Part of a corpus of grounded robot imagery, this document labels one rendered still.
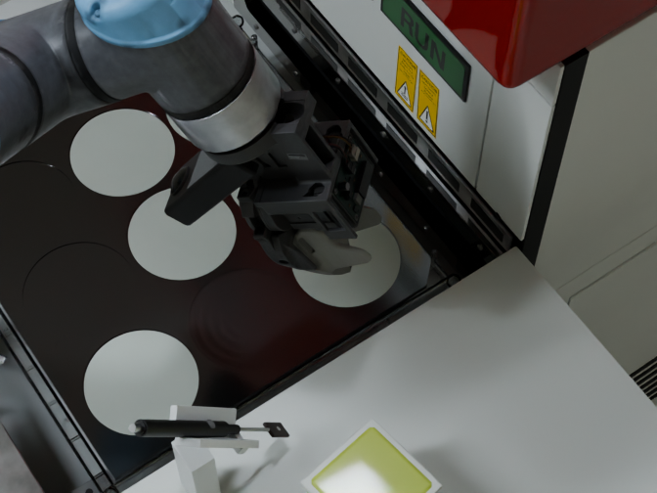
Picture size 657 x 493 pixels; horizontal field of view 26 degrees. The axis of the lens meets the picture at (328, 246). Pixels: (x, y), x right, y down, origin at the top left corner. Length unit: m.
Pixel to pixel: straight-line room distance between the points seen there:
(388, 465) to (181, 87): 0.33
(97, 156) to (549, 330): 0.46
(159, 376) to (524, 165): 0.36
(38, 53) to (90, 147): 0.45
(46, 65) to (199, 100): 0.10
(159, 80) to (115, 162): 0.44
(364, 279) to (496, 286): 0.13
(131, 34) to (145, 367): 0.43
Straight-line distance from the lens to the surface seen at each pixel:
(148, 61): 0.92
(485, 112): 1.16
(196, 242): 1.31
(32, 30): 0.95
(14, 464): 1.26
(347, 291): 1.28
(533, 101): 1.08
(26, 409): 1.34
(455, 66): 1.16
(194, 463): 1.05
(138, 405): 1.24
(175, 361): 1.25
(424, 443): 1.15
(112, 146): 1.37
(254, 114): 0.96
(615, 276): 1.47
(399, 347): 1.18
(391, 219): 1.32
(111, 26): 0.90
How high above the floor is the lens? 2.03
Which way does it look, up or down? 60 degrees down
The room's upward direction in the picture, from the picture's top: straight up
